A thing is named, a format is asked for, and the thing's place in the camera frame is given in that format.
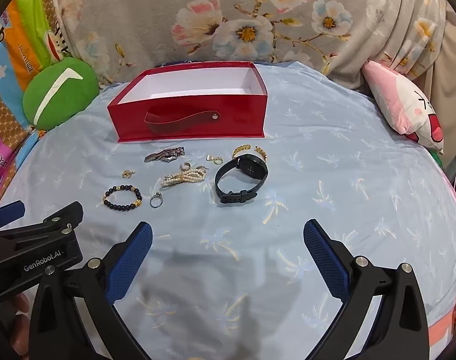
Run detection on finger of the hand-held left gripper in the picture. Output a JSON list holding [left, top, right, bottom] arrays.
[[0, 201, 84, 250], [0, 201, 26, 233]]

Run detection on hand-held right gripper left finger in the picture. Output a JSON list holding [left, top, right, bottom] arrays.
[[28, 220, 155, 360]]

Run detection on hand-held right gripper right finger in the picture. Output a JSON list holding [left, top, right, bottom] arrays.
[[303, 218, 430, 360]]

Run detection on black bead bracelet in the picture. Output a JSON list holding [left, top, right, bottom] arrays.
[[102, 184, 143, 211]]

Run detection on black smartwatch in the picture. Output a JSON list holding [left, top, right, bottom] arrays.
[[215, 154, 269, 205]]

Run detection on red cardboard box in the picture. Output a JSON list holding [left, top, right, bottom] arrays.
[[107, 61, 269, 143]]

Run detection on person's left hand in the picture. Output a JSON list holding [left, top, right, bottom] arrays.
[[8, 293, 31, 359]]

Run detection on light blue palm-print bedsheet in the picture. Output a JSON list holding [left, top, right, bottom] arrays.
[[0, 60, 456, 360]]

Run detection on silver metal wristwatch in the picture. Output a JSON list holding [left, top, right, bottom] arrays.
[[144, 147, 185, 164]]

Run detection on green round cushion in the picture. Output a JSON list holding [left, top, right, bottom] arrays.
[[22, 57, 100, 131]]

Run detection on pink cartoon pillow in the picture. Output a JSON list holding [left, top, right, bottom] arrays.
[[362, 60, 445, 155]]

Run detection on grey floral blanket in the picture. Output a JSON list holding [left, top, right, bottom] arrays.
[[50, 0, 456, 128]]

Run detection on gold chain bracelet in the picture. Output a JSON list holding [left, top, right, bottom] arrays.
[[232, 144, 268, 163]]

